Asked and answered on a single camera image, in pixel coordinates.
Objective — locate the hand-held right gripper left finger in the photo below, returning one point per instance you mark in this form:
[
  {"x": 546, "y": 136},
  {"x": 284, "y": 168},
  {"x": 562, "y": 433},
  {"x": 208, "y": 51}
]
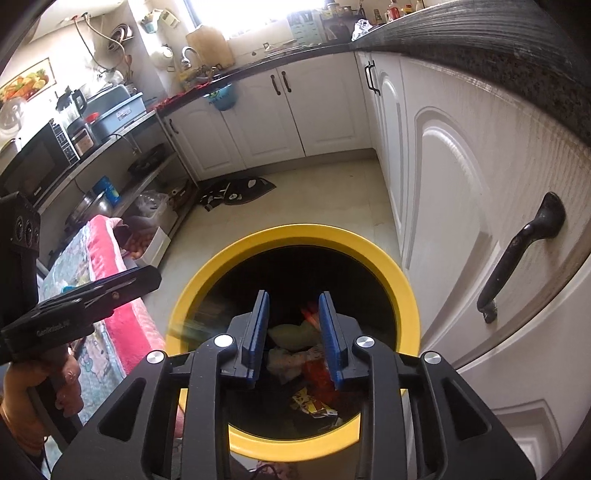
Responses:
[{"x": 256, "y": 341}]

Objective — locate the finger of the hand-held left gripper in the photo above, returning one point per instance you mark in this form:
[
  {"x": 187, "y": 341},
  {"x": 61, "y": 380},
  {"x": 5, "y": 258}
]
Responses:
[
  {"x": 78, "y": 310},
  {"x": 134, "y": 278}
]

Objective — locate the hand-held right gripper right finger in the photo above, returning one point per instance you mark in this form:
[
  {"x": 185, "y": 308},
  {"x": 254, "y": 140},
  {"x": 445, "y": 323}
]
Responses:
[{"x": 330, "y": 341}]

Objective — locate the red plastic bag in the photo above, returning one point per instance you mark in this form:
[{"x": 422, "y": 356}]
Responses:
[{"x": 316, "y": 374}]

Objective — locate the white printed plastic packet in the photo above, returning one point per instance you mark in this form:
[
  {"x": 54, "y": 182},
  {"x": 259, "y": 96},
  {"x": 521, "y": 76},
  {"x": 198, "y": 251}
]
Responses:
[{"x": 286, "y": 362}]

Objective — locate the dark yellow-green snack wrapper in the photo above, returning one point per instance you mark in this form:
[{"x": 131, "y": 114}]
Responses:
[{"x": 309, "y": 401}]

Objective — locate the yellow rimmed black bin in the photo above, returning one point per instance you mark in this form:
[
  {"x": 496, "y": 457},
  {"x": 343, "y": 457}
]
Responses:
[{"x": 295, "y": 233}]

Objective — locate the person's left forearm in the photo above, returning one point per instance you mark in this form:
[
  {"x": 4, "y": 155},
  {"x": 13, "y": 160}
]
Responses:
[{"x": 14, "y": 454}]

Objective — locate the person's left hand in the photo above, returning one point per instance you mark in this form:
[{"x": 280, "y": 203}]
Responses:
[{"x": 18, "y": 392}]

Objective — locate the white box of brown produce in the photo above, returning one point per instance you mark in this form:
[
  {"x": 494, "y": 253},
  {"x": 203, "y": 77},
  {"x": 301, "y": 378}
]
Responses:
[{"x": 143, "y": 244}]

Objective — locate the pink fleece blanket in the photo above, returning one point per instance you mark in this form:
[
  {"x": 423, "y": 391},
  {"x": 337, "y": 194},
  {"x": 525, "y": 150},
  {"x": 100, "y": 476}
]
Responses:
[{"x": 134, "y": 323}]

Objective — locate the cartoon cat printed blanket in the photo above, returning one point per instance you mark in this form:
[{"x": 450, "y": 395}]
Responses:
[{"x": 69, "y": 258}]

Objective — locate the clear plastic container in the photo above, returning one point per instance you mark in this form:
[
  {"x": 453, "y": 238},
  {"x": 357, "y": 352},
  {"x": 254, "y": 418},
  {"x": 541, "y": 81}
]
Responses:
[{"x": 151, "y": 204}]

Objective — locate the steel cooking pot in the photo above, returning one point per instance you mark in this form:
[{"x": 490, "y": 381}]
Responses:
[{"x": 90, "y": 210}]

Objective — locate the blue can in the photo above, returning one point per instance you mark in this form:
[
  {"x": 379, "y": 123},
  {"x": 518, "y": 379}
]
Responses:
[{"x": 107, "y": 189}]

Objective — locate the black microwave oven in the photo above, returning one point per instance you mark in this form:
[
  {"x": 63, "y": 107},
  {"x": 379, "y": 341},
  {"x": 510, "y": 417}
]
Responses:
[{"x": 32, "y": 161}]

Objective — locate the black wok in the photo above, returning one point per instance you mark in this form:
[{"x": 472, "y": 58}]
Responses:
[{"x": 147, "y": 159}]

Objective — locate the dustpan on floor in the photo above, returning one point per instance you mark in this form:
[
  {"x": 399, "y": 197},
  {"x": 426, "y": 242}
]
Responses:
[{"x": 240, "y": 191}]

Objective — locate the metal shelf rack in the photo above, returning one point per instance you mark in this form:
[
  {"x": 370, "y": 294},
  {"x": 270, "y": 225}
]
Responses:
[{"x": 115, "y": 141}]

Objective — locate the dark labelled jar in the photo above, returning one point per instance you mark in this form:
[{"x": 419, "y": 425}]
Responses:
[{"x": 82, "y": 141}]

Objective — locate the white round plastic cover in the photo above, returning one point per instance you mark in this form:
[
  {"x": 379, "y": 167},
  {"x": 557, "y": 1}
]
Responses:
[{"x": 11, "y": 115}]

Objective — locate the blue storage box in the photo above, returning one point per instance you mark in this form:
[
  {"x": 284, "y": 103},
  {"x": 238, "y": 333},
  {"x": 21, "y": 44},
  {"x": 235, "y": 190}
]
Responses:
[{"x": 115, "y": 115}]

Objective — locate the black blender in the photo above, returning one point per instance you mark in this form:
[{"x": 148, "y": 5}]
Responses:
[{"x": 71, "y": 104}]

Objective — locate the red patterned cloth strip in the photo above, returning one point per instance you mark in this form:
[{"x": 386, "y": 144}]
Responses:
[{"x": 184, "y": 94}]

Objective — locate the blue hanging cabinet bin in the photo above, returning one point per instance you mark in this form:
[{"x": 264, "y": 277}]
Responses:
[{"x": 221, "y": 98}]

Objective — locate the white kitchen cabinets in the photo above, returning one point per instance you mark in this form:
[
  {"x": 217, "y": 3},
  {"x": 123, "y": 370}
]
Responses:
[{"x": 461, "y": 184}]

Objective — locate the white kettle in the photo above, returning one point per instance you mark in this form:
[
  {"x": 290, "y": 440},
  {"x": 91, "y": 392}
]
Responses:
[{"x": 162, "y": 56}]

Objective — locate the chrome faucet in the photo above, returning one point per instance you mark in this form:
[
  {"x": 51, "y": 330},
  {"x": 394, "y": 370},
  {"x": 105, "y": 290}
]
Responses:
[{"x": 188, "y": 54}]

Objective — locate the wooden cutting board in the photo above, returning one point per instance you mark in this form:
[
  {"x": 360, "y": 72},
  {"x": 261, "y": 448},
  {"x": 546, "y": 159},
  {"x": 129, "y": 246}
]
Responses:
[{"x": 210, "y": 46}]

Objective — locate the kitchen window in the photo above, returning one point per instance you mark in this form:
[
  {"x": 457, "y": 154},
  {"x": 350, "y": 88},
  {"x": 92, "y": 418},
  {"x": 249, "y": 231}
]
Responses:
[{"x": 258, "y": 14}]

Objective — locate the pale blue drawer organizer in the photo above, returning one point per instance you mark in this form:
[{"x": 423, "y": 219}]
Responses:
[{"x": 304, "y": 24}]

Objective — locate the clear plastic bag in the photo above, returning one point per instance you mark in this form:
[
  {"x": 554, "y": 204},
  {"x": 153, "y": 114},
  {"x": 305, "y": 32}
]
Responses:
[{"x": 361, "y": 30}]

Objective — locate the black counter rack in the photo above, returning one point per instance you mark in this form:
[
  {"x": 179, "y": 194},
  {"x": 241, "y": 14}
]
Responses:
[{"x": 334, "y": 26}]

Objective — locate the red bottle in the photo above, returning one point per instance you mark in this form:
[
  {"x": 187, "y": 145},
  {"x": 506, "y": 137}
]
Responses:
[{"x": 393, "y": 10}]

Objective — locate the dark stone countertop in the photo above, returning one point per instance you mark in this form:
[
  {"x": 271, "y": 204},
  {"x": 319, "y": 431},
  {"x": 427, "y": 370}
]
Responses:
[{"x": 508, "y": 41}]

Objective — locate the fruit wall poster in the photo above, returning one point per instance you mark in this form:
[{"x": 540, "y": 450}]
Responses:
[{"x": 25, "y": 81}]

